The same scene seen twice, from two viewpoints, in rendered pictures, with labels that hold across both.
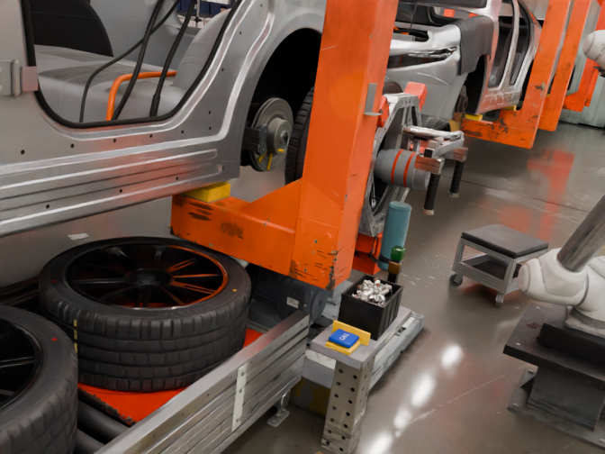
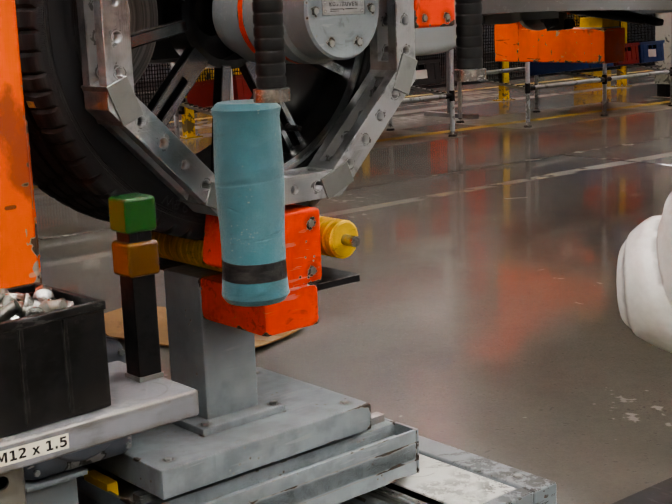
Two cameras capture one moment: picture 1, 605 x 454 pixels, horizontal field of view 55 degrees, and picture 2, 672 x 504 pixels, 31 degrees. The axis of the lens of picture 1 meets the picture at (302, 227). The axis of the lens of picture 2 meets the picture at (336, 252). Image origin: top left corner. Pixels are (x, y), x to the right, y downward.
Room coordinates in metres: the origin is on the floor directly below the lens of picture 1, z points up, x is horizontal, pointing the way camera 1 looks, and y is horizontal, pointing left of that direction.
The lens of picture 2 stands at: (0.70, -1.06, 0.87)
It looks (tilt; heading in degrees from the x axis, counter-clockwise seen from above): 12 degrees down; 23
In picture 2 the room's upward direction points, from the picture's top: 2 degrees counter-clockwise
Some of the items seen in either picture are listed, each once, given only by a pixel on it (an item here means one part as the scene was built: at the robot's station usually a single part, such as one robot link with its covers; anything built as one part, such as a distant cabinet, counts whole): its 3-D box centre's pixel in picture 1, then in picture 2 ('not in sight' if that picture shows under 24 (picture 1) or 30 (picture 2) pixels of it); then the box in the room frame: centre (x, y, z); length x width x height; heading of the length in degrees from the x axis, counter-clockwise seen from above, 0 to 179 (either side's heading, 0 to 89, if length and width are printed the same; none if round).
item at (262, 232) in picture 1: (243, 204); not in sight; (1.98, 0.22, 0.69); 0.52 x 0.17 x 0.35; 63
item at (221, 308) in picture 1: (148, 304); not in sight; (1.71, 0.47, 0.39); 0.66 x 0.66 x 0.24
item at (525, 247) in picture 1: (498, 263); not in sight; (3.19, -1.16, 0.17); 0.43 x 0.36 x 0.34; 135
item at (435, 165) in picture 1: (429, 162); not in sight; (2.02, -0.41, 0.93); 0.09 x 0.05 x 0.05; 63
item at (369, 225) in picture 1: (388, 164); (260, 12); (2.26, -0.30, 0.85); 0.54 x 0.07 x 0.54; 153
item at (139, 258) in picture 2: (395, 267); (135, 257); (1.85, -0.33, 0.59); 0.04 x 0.04 x 0.04; 63
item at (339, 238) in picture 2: not in sight; (293, 230); (2.41, -0.27, 0.51); 0.29 x 0.06 x 0.06; 63
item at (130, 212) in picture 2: (398, 252); (132, 213); (1.85, -0.33, 0.64); 0.04 x 0.04 x 0.04; 63
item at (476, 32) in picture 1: (468, 43); not in sight; (5.25, -1.18, 1.36); 0.71 x 0.30 x 0.51; 153
